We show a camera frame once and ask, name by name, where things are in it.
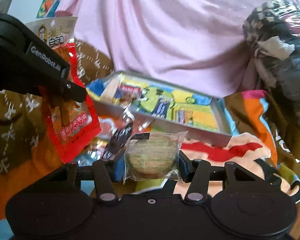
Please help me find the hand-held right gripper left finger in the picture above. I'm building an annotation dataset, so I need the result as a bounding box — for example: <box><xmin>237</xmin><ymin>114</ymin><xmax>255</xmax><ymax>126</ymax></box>
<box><xmin>43</xmin><ymin>154</ymin><xmax>127</xmax><ymax>204</ymax></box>

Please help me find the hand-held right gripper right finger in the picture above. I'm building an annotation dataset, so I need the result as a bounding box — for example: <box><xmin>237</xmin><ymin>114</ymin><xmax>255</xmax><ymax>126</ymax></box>
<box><xmin>177</xmin><ymin>150</ymin><xmax>256</xmax><ymax>204</ymax></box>

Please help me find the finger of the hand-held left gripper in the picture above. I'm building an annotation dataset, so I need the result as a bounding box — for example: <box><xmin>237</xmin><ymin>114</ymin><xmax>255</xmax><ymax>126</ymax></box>
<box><xmin>38</xmin><ymin>79</ymin><xmax>87</xmax><ymax>104</ymax></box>

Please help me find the red snack packet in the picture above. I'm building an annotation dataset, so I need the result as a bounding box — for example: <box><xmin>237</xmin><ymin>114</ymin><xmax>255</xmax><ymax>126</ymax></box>
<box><xmin>25</xmin><ymin>17</ymin><xmax>102</xmax><ymax>163</ymax></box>

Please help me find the round cake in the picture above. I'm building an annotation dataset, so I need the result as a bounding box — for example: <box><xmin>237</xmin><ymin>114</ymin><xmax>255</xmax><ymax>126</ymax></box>
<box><xmin>122</xmin><ymin>130</ymin><xmax>188</xmax><ymax>184</ymax></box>

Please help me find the silver box with cartoon lining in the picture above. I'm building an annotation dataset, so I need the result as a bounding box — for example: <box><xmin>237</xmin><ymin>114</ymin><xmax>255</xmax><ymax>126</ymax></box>
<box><xmin>86</xmin><ymin>71</ymin><xmax>233</xmax><ymax>148</ymax></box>

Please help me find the yellow black snack packet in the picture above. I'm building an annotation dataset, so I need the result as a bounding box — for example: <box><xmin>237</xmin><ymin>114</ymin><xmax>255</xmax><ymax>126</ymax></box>
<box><xmin>173</xmin><ymin>104</ymin><xmax>195</xmax><ymax>126</ymax></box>

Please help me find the red white green packet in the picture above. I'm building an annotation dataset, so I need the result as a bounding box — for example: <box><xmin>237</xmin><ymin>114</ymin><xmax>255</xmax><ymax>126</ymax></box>
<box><xmin>117</xmin><ymin>83</ymin><xmax>141</xmax><ymax>103</ymax></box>

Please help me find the blue stick packet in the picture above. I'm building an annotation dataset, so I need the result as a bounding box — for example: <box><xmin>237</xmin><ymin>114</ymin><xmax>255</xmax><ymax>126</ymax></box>
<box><xmin>152</xmin><ymin>96</ymin><xmax>172</xmax><ymax>118</ymax></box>

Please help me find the colourful cartoon blanket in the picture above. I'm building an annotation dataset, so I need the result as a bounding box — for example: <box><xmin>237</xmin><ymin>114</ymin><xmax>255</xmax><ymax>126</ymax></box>
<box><xmin>0</xmin><ymin>89</ymin><xmax>300</xmax><ymax>240</ymax></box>

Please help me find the pink hanging sheet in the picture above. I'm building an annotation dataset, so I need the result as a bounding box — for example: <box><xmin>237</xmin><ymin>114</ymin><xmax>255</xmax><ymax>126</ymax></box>
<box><xmin>54</xmin><ymin>0</ymin><xmax>300</xmax><ymax>98</ymax></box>

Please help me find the clear bag of clothes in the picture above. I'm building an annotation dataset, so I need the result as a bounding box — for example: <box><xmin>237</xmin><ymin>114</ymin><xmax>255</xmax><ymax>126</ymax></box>
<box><xmin>242</xmin><ymin>0</ymin><xmax>300</xmax><ymax>132</ymax></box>

